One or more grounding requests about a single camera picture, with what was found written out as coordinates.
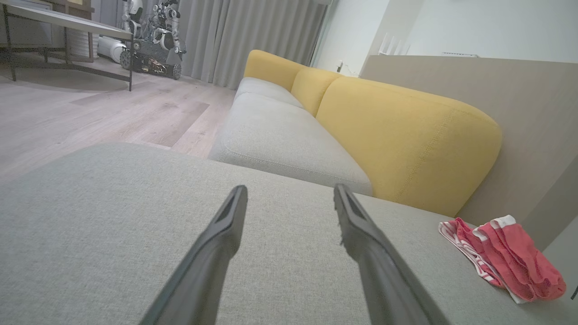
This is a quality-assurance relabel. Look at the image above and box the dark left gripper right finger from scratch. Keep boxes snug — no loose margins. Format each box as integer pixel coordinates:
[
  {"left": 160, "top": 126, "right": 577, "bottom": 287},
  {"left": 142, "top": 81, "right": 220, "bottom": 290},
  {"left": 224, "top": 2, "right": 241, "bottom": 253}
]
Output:
[{"left": 334, "top": 183, "right": 452, "bottom": 325}]

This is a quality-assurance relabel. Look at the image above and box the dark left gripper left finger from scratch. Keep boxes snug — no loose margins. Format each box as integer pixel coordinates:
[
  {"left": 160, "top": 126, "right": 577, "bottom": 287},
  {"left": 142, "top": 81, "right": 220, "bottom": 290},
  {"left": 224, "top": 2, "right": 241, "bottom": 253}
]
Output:
[{"left": 140, "top": 185, "right": 248, "bottom": 325}]

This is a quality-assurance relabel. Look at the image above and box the red shirt with white sleeve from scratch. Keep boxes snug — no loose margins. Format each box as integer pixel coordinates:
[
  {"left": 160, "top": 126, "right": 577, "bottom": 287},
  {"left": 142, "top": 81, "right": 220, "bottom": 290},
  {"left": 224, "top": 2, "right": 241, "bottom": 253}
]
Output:
[{"left": 438, "top": 218, "right": 536, "bottom": 304}]

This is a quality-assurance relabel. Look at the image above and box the red garment with white band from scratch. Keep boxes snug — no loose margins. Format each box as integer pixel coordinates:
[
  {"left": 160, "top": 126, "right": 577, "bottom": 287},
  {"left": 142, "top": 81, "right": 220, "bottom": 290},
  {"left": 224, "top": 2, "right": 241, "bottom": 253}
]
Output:
[{"left": 471, "top": 215, "right": 568, "bottom": 302}]

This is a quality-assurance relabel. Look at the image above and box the yellow and grey sofa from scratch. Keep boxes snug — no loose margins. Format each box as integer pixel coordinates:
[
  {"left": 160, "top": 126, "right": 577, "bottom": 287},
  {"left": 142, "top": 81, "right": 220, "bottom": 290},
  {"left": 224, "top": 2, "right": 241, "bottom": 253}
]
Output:
[{"left": 0, "top": 143, "right": 578, "bottom": 325}]

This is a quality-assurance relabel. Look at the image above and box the large yellow sofa back cushion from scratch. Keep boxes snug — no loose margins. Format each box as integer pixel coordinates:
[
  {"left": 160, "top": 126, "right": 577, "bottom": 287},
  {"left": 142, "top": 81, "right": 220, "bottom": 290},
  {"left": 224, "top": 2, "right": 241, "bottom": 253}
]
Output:
[{"left": 316, "top": 76, "right": 503, "bottom": 218}]

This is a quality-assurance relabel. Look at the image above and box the small grey sofa seat cushion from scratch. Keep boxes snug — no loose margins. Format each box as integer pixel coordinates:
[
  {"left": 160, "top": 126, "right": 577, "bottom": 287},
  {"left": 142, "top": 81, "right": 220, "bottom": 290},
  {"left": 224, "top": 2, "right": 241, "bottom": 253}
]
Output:
[{"left": 233, "top": 76, "right": 305, "bottom": 109}]

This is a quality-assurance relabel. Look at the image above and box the medium yellow sofa back cushion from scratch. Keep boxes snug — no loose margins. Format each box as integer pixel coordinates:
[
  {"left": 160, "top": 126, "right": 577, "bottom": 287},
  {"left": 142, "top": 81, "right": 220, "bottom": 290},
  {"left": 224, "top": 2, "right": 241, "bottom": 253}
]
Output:
[{"left": 290, "top": 67, "right": 345, "bottom": 118}]

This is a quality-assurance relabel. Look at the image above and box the small yellow sofa back cushion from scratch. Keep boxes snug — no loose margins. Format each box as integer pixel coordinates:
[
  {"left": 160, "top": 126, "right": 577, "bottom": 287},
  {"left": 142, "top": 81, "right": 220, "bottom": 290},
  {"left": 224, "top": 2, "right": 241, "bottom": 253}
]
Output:
[{"left": 243, "top": 49, "right": 308, "bottom": 93}]

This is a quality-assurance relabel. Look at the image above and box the white router with antennas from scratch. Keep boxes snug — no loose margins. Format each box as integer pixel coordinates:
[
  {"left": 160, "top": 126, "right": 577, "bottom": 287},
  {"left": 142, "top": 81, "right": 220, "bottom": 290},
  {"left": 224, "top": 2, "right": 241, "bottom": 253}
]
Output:
[{"left": 378, "top": 32, "right": 412, "bottom": 56}]

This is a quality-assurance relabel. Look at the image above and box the beige partition panel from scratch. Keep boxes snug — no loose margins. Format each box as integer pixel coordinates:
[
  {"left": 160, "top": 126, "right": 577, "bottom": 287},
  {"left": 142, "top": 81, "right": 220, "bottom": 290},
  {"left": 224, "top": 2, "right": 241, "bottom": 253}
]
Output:
[{"left": 360, "top": 54, "right": 578, "bottom": 253}]

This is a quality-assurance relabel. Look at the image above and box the grey pleated curtain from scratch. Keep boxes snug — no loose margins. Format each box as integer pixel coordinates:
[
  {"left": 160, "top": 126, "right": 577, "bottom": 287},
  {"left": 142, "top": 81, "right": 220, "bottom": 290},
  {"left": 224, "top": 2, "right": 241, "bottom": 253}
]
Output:
[{"left": 178, "top": 0, "right": 329, "bottom": 90}]

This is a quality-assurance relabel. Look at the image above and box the white black wheeled robot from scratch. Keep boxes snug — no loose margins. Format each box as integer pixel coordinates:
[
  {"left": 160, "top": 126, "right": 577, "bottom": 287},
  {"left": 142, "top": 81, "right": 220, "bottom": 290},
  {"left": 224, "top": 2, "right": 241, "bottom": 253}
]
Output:
[{"left": 119, "top": 0, "right": 187, "bottom": 81}]

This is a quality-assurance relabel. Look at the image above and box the white cylindrical appliance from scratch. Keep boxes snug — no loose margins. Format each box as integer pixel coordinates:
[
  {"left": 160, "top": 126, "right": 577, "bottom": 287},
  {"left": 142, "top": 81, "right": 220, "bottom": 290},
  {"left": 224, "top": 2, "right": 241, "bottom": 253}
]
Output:
[{"left": 97, "top": 35, "right": 130, "bottom": 64}]

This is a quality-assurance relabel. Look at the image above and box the brown wooden cabinet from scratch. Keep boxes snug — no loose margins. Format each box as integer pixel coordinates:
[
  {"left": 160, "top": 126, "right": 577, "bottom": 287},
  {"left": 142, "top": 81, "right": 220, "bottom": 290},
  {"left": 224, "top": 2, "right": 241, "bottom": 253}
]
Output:
[{"left": 44, "top": 0, "right": 96, "bottom": 14}]

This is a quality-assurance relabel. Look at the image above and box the grey table with dark frame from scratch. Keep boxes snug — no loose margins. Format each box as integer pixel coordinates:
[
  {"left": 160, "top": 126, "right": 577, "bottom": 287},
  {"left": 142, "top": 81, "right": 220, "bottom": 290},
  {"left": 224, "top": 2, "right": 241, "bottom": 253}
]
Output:
[{"left": 0, "top": 0, "right": 134, "bottom": 92}]

